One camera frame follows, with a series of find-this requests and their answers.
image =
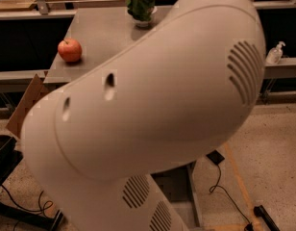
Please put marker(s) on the black bin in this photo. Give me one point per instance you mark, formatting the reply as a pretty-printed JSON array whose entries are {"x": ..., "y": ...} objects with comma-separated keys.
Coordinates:
[{"x": 9, "y": 157}]

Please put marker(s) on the white ceramic bowl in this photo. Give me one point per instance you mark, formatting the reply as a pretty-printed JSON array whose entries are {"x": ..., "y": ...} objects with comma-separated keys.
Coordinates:
[{"x": 146, "y": 24}]

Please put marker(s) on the red apple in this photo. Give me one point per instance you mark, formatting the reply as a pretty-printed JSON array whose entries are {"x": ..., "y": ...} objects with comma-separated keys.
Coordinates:
[{"x": 70, "y": 50}]

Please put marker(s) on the grey open bottom drawer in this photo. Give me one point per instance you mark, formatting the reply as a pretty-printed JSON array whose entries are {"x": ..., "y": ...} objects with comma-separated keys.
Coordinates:
[{"x": 178, "y": 186}]

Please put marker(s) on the black cart base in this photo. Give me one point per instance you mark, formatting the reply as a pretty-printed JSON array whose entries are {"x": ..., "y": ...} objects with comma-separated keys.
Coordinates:
[{"x": 48, "y": 224}]

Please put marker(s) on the black power adapter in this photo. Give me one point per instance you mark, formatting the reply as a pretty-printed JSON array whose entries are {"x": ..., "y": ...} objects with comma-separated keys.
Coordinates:
[{"x": 216, "y": 157}]

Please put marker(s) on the brown cardboard box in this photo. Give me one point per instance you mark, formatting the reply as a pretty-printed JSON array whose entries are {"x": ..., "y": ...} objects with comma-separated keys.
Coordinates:
[{"x": 34, "y": 92}]

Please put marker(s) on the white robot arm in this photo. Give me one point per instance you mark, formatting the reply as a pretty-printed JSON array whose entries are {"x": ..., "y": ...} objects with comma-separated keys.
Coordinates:
[{"x": 175, "y": 94}]

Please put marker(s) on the right clear sanitizer bottle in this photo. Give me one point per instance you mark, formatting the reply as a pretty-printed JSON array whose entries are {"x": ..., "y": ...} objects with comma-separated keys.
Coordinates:
[{"x": 275, "y": 54}]

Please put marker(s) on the black floor bar right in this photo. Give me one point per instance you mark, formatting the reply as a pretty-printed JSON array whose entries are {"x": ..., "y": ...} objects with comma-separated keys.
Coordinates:
[{"x": 260, "y": 212}]

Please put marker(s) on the green rice chip bag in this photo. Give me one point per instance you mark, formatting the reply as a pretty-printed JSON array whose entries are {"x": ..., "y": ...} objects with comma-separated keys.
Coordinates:
[{"x": 140, "y": 10}]

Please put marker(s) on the grey drawer cabinet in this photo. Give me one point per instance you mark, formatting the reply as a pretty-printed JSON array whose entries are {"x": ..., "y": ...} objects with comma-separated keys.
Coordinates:
[{"x": 104, "y": 32}]

